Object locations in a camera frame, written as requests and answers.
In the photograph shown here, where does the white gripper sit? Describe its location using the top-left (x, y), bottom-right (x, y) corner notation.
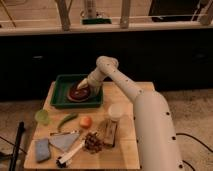
top-left (77, 70), bottom-right (102, 96)

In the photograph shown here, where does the dark red bowl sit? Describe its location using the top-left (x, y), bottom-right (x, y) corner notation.
top-left (67, 87), bottom-right (91, 102)

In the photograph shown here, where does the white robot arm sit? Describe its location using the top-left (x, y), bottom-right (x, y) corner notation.
top-left (79, 56), bottom-right (185, 171)

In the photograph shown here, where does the green plastic tray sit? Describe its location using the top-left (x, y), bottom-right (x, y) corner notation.
top-left (50, 74), bottom-right (103, 109)

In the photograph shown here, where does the white cup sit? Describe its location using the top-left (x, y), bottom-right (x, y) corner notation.
top-left (108, 103), bottom-right (124, 122)

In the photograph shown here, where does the orange fruit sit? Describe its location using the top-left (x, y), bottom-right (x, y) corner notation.
top-left (79, 116), bottom-right (92, 129)

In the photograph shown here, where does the dark rectangular box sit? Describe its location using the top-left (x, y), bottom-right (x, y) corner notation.
top-left (103, 120), bottom-right (117, 147)

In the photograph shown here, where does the green base stand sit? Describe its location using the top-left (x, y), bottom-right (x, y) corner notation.
top-left (82, 18), bottom-right (112, 25)

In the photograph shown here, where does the brown dried clump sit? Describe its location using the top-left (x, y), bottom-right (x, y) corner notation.
top-left (84, 132), bottom-right (103, 154)

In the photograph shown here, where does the light green cup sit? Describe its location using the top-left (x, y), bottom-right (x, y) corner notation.
top-left (35, 109), bottom-right (50, 125)

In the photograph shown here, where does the grey folded cloth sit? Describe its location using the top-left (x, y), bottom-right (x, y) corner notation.
top-left (49, 132), bottom-right (80, 152)

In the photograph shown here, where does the blue sponge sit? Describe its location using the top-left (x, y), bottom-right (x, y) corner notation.
top-left (35, 138), bottom-right (51, 163)

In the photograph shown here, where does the black pole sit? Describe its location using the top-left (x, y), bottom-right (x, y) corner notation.
top-left (9, 122), bottom-right (25, 171)

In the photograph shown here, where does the white handled brush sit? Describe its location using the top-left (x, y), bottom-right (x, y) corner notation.
top-left (56, 141), bottom-right (85, 168)

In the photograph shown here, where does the black cable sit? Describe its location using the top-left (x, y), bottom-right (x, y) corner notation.
top-left (175, 132), bottom-right (213, 171)

